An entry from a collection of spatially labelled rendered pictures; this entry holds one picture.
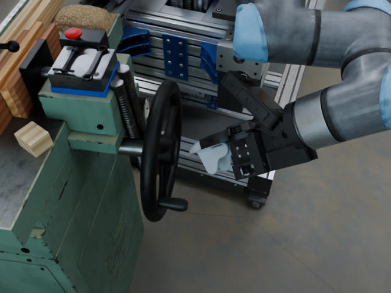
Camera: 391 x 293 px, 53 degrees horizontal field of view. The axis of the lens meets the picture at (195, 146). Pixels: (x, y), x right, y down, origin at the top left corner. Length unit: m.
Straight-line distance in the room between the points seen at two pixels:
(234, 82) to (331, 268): 1.15
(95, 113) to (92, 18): 0.31
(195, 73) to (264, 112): 0.84
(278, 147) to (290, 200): 1.17
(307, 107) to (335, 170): 1.37
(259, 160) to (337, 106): 0.13
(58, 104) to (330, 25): 0.47
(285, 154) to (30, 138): 0.42
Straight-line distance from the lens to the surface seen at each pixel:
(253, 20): 0.54
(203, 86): 1.41
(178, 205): 0.73
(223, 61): 1.15
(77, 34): 0.75
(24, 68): 0.75
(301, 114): 0.52
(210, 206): 1.67
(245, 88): 0.58
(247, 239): 1.61
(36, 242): 0.78
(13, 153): 0.75
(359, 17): 0.57
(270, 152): 0.57
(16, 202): 0.68
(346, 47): 0.55
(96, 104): 0.71
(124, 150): 0.80
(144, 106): 1.07
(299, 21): 0.54
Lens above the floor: 1.43
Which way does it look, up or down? 50 degrees down
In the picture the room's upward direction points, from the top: straight up
